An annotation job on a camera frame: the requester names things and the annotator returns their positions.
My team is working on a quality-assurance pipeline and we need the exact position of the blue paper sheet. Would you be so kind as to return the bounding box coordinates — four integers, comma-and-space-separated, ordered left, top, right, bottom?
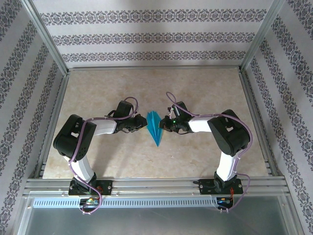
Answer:
146, 110, 164, 147

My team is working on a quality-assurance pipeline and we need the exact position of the grey metal sheet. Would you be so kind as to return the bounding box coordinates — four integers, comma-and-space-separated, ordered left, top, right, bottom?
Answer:
14, 195, 301, 235

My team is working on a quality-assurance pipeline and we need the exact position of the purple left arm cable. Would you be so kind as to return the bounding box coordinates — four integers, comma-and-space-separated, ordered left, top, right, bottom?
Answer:
67, 97, 140, 215

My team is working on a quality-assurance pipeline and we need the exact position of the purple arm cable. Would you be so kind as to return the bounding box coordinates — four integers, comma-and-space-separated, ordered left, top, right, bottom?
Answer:
165, 92, 253, 213
67, 97, 140, 215

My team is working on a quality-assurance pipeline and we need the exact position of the aluminium frame rail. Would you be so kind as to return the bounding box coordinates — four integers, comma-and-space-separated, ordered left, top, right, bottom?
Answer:
239, 70, 284, 178
66, 65, 243, 72
33, 72, 70, 179

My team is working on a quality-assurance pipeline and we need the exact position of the long aluminium base rail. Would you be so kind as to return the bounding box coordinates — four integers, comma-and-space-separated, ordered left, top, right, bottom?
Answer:
23, 176, 291, 196

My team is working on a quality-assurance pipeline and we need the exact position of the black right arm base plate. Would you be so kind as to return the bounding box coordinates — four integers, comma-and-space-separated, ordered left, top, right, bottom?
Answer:
199, 178, 244, 195

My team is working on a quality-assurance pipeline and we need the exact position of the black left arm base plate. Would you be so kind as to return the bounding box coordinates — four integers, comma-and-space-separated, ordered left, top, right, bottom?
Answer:
69, 180, 113, 196

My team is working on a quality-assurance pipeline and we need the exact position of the grey slotted cable duct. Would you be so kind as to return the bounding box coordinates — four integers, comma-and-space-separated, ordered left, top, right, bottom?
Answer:
33, 197, 235, 209

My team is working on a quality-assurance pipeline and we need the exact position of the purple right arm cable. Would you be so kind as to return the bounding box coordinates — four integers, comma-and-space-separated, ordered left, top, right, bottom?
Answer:
165, 92, 253, 213

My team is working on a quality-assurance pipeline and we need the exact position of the aluminium frame post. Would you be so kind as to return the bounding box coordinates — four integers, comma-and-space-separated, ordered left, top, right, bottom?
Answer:
21, 0, 69, 75
240, 0, 289, 73

